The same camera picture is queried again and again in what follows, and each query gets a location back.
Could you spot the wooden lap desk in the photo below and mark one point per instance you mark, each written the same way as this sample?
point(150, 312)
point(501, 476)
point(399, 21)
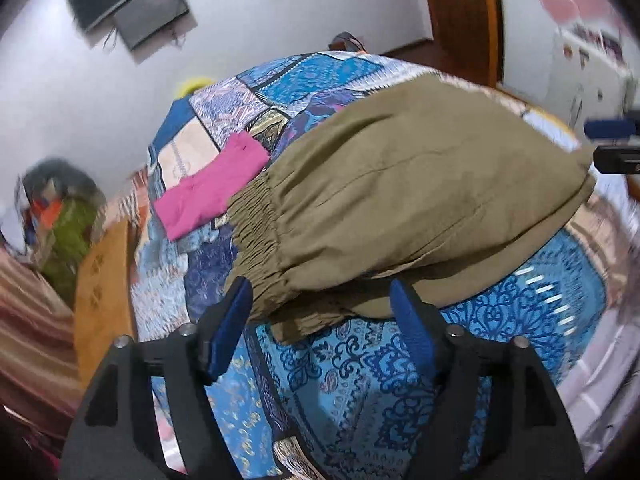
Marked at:
point(105, 285)

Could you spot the striped pink curtain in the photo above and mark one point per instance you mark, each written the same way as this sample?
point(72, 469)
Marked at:
point(35, 335)

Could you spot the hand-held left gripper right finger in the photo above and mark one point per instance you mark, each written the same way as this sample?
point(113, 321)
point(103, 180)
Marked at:
point(415, 320)

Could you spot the grey backpack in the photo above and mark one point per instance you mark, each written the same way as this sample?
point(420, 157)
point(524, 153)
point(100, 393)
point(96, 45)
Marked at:
point(346, 41)

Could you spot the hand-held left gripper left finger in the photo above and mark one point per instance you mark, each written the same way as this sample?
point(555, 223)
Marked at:
point(234, 312)

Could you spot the pile of clothes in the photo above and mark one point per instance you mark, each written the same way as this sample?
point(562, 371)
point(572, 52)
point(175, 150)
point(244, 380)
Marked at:
point(42, 195)

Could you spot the pink folded garment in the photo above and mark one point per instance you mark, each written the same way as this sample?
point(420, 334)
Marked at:
point(210, 185)

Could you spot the yellow foam tube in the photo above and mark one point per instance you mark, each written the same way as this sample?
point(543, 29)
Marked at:
point(192, 85)

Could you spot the small black wall monitor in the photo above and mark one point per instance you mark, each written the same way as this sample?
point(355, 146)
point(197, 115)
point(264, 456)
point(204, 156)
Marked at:
point(150, 15)

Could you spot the green fabric storage bag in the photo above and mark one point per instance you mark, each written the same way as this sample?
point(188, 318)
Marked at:
point(75, 240)

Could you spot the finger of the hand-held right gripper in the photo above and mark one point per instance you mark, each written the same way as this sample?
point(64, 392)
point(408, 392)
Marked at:
point(612, 128)
point(617, 159)

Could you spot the blue patchwork blanket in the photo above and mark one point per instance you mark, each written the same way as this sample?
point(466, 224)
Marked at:
point(350, 385)

